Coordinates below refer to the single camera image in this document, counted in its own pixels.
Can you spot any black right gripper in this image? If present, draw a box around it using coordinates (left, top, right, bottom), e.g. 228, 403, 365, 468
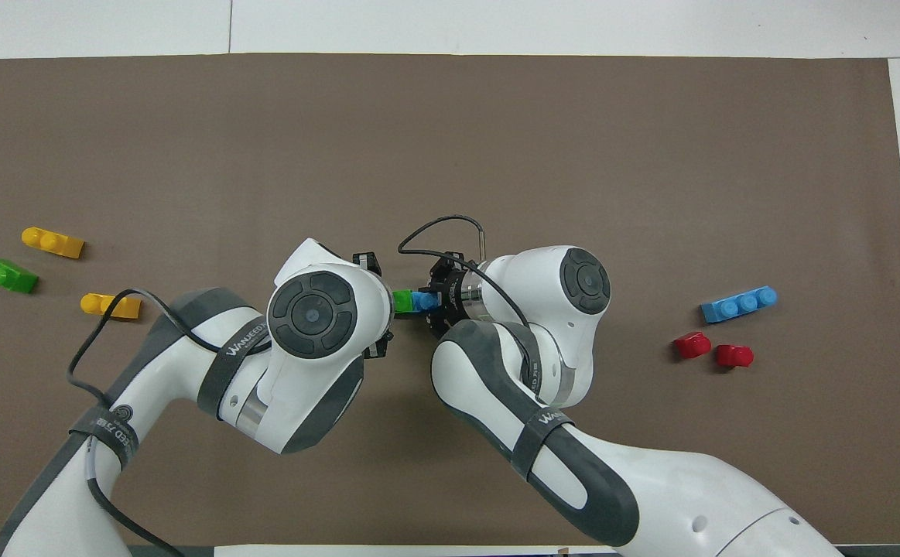
352, 251, 473, 361

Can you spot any brown table mat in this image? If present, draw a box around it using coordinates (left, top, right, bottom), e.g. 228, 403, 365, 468
0, 53, 900, 547

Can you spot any red one-stud toy brick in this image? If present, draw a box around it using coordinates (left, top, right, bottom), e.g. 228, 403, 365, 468
714, 344, 755, 369
674, 332, 713, 361

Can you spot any yellow two-stud toy brick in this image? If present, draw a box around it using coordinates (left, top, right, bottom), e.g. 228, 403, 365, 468
80, 292, 142, 321
22, 226, 86, 260

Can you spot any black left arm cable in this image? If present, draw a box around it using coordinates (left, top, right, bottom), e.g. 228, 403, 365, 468
67, 289, 187, 557

